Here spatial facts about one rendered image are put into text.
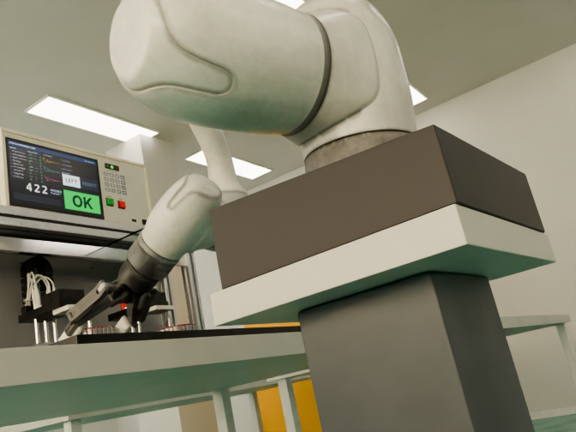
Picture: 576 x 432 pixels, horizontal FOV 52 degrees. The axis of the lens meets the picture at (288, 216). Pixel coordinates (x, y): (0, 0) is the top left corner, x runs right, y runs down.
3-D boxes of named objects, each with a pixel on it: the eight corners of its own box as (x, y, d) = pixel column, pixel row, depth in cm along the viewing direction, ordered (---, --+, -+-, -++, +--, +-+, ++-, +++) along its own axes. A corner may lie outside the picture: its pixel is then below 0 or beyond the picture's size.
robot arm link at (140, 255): (189, 262, 114) (172, 285, 116) (167, 231, 119) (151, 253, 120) (155, 259, 107) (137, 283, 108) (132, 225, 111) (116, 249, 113)
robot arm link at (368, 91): (447, 136, 78) (412, -9, 83) (346, 118, 66) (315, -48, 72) (361, 177, 90) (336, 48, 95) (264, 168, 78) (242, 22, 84)
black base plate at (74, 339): (302, 334, 143) (300, 325, 144) (77, 348, 91) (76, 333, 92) (166, 371, 167) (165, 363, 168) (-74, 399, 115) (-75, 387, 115)
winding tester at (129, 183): (155, 231, 164) (146, 165, 170) (6, 210, 128) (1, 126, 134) (69, 271, 183) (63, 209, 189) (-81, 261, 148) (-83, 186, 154)
